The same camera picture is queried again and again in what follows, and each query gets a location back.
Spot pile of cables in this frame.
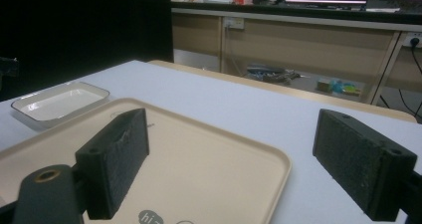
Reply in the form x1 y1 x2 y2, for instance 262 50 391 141
245 64 312 86

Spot white wall socket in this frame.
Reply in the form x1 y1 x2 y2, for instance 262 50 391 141
223 17 246 31

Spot beige plastic tray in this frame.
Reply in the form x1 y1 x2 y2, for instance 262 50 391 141
0 98 293 224

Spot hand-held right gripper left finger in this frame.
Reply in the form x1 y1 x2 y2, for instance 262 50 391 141
75 108 150 221

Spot black curtain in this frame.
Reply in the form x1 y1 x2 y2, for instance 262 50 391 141
0 0 174 103

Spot beige office partition desk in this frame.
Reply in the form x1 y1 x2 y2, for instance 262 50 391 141
170 1 422 105

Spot black cable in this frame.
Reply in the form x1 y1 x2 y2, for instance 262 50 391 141
379 46 422 118

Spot white socket with black plug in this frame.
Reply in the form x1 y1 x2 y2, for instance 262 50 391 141
402 32 422 49

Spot white rectangular dish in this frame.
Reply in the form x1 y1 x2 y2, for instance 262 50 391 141
10 81 110 129

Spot colourful toy blocks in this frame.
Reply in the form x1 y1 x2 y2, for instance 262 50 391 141
316 79 362 97

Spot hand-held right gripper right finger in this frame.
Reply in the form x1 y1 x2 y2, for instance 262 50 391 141
312 109 418 222

